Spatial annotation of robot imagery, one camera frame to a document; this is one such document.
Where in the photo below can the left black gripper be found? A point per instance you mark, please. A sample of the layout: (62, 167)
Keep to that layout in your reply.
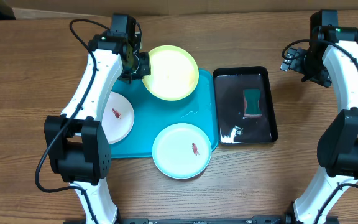
(145, 58)

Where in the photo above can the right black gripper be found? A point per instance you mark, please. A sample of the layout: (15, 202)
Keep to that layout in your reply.
(317, 79)

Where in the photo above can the yellow plate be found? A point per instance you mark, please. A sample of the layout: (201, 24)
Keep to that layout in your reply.
(174, 73)

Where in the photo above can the green and pink sponge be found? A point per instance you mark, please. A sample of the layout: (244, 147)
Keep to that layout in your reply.
(251, 103)

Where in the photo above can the light blue plate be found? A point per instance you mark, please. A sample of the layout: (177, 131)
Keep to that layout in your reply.
(181, 151)

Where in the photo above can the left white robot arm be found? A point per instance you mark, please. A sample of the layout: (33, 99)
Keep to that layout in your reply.
(77, 146)

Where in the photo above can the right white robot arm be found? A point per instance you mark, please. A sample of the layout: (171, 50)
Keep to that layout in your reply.
(330, 60)

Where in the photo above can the teal plastic tray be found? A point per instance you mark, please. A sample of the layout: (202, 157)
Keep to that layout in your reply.
(151, 115)

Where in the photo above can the black rectangular tray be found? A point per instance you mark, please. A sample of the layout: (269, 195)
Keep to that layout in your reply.
(233, 127)

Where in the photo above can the pink plate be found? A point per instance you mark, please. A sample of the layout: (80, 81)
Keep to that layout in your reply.
(118, 118)

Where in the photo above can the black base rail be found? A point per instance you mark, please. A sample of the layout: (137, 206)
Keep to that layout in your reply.
(254, 220)

